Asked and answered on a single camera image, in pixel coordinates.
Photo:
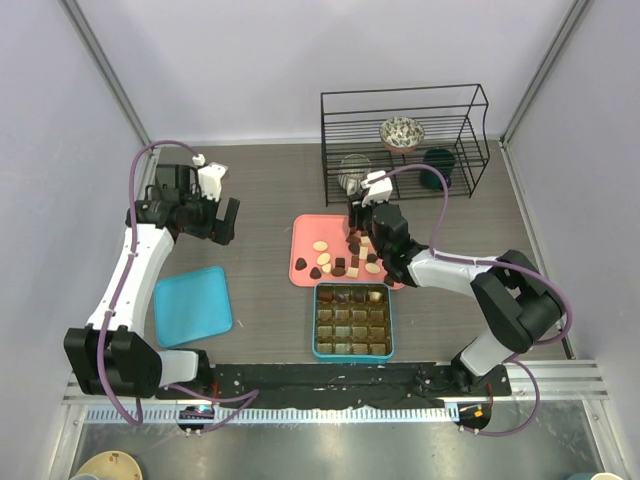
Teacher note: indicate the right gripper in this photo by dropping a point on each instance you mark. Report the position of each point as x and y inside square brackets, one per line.
[357, 212]

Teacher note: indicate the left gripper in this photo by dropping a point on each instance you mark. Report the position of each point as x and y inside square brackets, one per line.
[224, 229]

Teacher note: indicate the stainless steel tongs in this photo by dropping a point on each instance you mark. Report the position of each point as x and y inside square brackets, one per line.
[353, 237]

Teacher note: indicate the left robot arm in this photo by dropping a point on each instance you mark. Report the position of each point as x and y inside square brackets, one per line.
[109, 355]

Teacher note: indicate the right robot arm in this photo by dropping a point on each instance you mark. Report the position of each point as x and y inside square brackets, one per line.
[519, 305]

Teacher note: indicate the gold plastic chocolate insert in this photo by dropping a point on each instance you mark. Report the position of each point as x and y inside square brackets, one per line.
[352, 321]

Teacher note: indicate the blue chocolate tin box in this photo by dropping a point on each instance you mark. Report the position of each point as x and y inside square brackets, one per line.
[352, 322]

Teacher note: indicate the striped ceramic cup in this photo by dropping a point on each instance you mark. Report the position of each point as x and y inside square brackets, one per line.
[354, 168]

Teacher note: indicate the pink tray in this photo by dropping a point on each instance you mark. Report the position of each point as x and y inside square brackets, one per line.
[319, 253]

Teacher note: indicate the blue tin lid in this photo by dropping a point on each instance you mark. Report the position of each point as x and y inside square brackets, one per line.
[191, 307]

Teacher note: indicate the patterned ceramic bowl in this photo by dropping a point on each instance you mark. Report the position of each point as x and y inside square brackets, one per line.
[401, 134]

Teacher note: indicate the dark green mug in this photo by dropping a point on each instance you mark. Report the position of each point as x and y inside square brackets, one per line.
[442, 160]

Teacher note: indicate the beige plate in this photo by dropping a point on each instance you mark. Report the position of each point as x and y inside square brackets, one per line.
[110, 464]

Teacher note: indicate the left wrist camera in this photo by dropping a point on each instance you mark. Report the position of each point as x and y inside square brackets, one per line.
[210, 177]

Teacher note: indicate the black wire rack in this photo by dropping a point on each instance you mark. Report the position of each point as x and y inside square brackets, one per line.
[442, 127]

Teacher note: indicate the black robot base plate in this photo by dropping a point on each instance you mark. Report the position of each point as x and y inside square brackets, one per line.
[332, 386]

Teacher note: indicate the white cable duct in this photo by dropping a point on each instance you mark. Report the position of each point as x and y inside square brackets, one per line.
[176, 413]

